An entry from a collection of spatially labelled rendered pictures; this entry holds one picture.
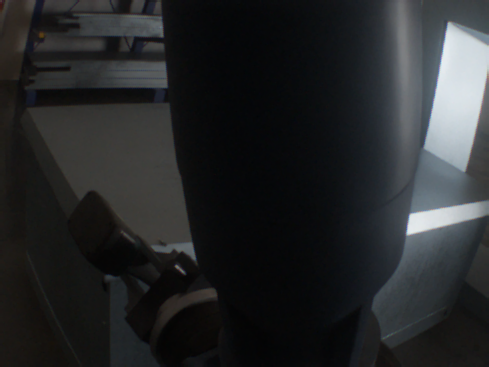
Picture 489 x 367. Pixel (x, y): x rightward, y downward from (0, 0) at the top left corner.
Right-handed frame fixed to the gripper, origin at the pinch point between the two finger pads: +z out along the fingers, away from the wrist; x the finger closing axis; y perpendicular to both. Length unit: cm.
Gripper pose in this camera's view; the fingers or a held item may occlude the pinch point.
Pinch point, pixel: (134, 261)
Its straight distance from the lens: 75.3
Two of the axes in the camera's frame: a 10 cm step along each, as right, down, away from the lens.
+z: -5.8, -4.1, 7.0
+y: -4.8, -5.3, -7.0
